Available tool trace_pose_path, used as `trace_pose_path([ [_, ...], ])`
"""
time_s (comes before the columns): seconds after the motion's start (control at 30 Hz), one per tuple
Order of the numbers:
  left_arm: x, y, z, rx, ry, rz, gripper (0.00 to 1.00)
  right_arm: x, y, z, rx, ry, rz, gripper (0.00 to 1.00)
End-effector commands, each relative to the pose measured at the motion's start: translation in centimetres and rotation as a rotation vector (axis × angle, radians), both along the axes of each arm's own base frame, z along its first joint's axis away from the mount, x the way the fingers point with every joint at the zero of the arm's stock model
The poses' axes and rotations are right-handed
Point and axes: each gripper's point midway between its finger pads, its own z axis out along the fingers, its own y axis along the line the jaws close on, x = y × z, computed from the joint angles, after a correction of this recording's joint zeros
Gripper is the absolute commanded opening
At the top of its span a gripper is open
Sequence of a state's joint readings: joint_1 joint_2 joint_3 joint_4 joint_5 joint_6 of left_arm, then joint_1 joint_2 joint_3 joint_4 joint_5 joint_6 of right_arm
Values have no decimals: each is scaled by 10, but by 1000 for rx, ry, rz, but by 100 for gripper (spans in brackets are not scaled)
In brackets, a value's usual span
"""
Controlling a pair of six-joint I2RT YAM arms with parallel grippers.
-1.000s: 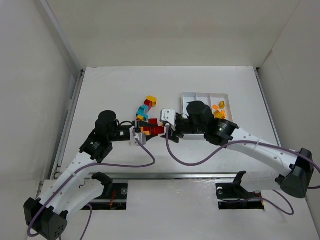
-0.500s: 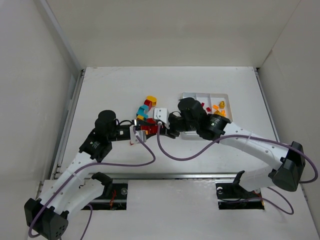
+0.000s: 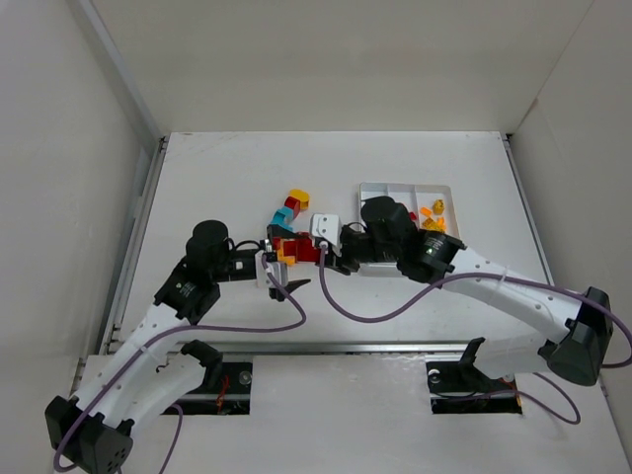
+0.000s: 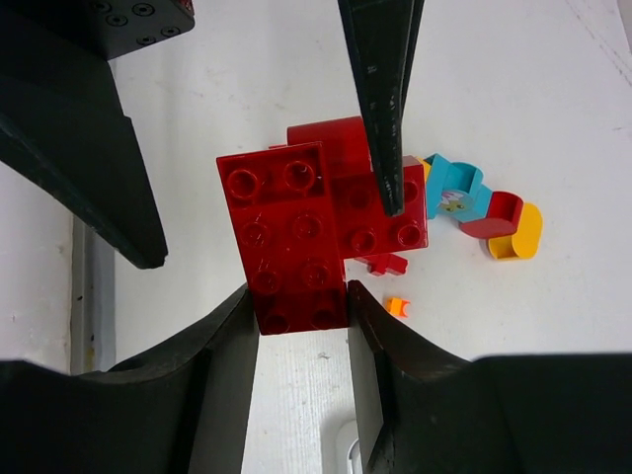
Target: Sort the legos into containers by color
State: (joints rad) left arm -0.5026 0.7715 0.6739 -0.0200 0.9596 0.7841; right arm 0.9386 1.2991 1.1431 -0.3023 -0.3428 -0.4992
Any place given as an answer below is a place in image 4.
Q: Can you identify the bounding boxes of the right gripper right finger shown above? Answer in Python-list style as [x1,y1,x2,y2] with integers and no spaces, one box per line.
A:
[348,280,631,473]

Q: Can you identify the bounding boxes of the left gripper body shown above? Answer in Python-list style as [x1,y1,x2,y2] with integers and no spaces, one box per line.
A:
[14,0,195,60]

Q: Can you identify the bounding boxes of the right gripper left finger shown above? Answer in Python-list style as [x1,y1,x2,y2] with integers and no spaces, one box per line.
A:
[1,288,259,473]

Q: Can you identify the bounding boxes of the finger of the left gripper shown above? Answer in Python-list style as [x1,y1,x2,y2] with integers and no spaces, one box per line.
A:
[338,0,425,216]
[1,9,168,269]

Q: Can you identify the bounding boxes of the large red lego assembly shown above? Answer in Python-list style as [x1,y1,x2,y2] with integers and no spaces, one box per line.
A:
[216,117,428,335]

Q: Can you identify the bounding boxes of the small orange arch lego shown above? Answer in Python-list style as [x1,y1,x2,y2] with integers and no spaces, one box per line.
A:
[385,297,410,318]

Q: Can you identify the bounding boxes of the red cross lego piece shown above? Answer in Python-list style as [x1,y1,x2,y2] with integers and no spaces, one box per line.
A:
[356,253,408,277]

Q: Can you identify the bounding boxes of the large teal lego assembly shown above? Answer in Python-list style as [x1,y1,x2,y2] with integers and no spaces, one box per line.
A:
[424,154,493,222]

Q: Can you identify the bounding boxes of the yellow rounded lego brick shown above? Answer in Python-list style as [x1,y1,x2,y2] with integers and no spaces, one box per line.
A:
[487,202,543,261]

